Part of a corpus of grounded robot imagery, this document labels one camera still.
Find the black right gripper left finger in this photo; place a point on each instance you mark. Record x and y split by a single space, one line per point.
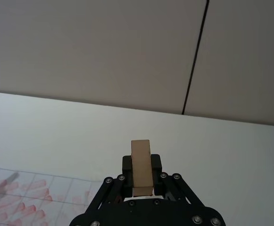
127 174

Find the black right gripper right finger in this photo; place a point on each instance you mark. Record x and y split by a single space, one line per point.
157 164

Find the tan wooden block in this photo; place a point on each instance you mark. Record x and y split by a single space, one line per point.
141 164

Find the white table cloth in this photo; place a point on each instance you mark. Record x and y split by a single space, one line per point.
80 136

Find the paper sheet with red marks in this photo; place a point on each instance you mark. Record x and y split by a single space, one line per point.
37 202

